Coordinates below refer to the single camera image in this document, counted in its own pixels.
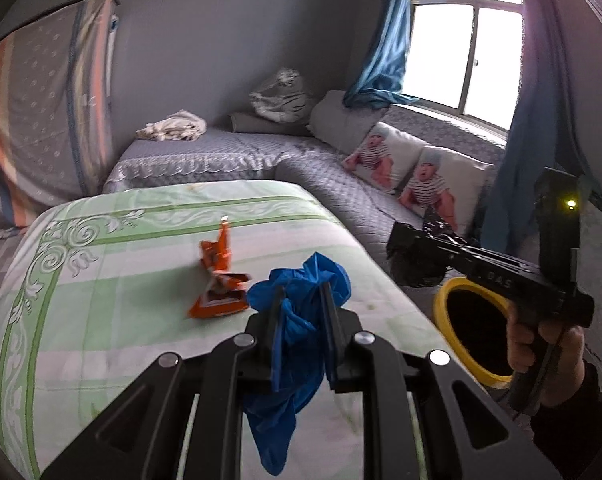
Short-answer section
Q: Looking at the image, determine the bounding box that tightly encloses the striped cloth covered wardrobe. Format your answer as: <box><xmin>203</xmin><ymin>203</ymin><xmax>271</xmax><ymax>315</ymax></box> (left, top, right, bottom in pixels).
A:
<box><xmin>0</xmin><ymin>0</ymin><xmax>119</xmax><ymax>231</ymax></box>

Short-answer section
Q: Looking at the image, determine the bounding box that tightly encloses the grey cushion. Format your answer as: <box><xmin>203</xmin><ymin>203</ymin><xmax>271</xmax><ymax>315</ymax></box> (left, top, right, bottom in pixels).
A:
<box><xmin>308</xmin><ymin>90</ymin><xmax>387</xmax><ymax>153</ymax></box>

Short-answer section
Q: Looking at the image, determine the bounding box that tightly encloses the large window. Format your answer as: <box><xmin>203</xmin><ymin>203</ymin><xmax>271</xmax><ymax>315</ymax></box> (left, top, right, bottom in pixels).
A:
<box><xmin>401</xmin><ymin>0</ymin><xmax>526</xmax><ymax>131</ymax></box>

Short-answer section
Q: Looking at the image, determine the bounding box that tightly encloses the orange snack wrapper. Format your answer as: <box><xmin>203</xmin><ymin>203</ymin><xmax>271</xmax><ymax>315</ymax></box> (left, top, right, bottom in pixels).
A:
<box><xmin>198</xmin><ymin>215</ymin><xmax>232</xmax><ymax>273</ymax></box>
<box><xmin>188</xmin><ymin>271</ymin><xmax>252</xmax><ymax>320</ymax></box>

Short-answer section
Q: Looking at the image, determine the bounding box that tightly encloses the yellow rimmed bin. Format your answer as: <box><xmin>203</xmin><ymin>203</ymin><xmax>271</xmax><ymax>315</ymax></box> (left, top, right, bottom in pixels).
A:
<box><xmin>433</xmin><ymin>276</ymin><xmax>514</xmax><ymax>388</ymax></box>

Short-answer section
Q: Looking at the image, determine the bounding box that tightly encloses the green printed blanket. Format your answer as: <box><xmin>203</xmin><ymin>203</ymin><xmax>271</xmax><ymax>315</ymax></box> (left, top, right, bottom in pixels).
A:
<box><xmin>0</xmin><ymin>180</ymin><xmax>486</xmax><ymax>480</ymax></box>

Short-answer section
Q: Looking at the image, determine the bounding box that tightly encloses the grey bolster pillow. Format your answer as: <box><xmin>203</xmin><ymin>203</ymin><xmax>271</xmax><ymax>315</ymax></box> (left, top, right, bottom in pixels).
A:
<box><xmin>228</xmin><ymin>112</ymin><xmax>312</xmax><ymax>136</ymax></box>

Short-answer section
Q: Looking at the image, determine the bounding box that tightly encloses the blue curtain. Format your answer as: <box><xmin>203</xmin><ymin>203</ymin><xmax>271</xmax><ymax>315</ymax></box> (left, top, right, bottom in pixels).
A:
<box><xmin>343</xmin><ymin>0</ymin><xmax>414</xmax><ymax>110</ymax></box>
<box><xmin>481</xmin><ymin>0</ymin><xmax>582</xmax><ymax>261</ymax></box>

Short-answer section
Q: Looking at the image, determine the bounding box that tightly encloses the cream crumpled cloth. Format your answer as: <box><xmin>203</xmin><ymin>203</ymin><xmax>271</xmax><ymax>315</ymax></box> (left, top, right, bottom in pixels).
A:
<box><xmin>135</xmin><ymin>109</ymin><xmax>208</xmax><ymax>142</ymax></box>

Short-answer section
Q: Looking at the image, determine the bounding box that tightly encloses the person's right forearm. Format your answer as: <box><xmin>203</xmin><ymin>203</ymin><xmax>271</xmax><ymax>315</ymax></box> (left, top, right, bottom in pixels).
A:
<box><xmin>531</xmin><ymin>360</ymin><xmax>602</xmax><ymax>480</ymax></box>

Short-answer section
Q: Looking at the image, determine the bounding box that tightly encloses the person's right hand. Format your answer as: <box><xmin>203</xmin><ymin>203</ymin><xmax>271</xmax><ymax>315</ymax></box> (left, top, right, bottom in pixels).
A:
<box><xmin>506</xmin><ymin>317</ymin><xmax>588</xmax><ymax>407</ymax></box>

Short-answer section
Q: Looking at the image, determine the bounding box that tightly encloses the grey quilted bed cover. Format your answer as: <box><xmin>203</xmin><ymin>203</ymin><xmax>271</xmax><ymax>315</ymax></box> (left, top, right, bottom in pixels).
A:
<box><xmin>104</xmin><ymin>105</ymin><xmax>602</xmax><ymax>361</ymax></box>

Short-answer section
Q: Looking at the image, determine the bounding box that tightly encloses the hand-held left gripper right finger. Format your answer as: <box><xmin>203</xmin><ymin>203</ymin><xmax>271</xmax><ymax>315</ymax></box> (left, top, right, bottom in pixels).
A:
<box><xmin>318</xmin><ymin>282</ymin><xmax>564</xmax><ymax>480</ymax></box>

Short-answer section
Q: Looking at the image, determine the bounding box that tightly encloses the baby print pillow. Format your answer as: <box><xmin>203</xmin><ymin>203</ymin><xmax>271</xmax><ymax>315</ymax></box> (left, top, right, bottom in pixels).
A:
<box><xmin>398</xmin><ymin>146</ymin><xmax>496</xmax><ymax>233</ymax></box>
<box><xmin>343</xmin><ymin>121</ymin><xmax>427</xmax><ymax>193</ymax></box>

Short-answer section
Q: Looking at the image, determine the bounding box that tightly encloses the black plastic bag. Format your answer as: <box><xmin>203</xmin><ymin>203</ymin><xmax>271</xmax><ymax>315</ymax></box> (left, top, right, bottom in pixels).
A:
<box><xmin>386</xmin><ymin>205</ymin><xmax>462</xmax><ymax>288</ymax></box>

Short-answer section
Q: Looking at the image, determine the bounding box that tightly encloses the blue rubber glove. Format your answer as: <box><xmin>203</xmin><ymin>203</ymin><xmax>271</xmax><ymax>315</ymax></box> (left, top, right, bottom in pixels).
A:
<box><xmin>243</xmin><ymin>252</ymin><xmax>352</xmax><ymax>476</ymax></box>

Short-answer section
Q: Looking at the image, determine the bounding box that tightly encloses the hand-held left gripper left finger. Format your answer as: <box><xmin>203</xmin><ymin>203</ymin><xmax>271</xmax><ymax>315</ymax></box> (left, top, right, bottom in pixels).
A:
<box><xmin>40</xmin><ymin>285</ymin><xmax>288</xmax><ymax>480</ymax></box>

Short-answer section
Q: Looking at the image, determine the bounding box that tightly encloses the striped white plush bag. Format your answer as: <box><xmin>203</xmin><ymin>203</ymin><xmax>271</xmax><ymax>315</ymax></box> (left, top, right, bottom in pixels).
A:
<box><xmin>248</xmin><ymin>67</ymin><xmax>312</xmax><ymax>123</ymax></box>

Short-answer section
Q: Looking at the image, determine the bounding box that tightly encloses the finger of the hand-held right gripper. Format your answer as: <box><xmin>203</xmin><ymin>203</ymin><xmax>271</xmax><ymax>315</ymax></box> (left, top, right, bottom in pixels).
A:
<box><xmin>406</xmin><ymin>229</ymin><xmax>476</xmax><ymax>267</ymax></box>

